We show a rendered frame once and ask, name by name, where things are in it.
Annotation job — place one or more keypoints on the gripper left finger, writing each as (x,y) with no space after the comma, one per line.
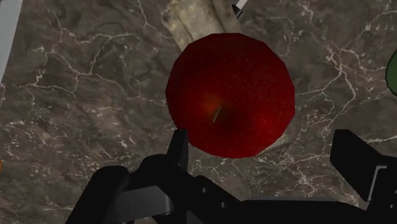
(155,173)

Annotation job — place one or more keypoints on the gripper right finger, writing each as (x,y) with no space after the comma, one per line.
(353,161)

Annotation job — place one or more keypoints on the green round object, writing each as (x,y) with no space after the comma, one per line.
(392,74)

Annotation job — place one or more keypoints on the red apple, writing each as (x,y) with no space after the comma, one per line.
(235,83)

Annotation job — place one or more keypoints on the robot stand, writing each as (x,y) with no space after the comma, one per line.
(198,18)

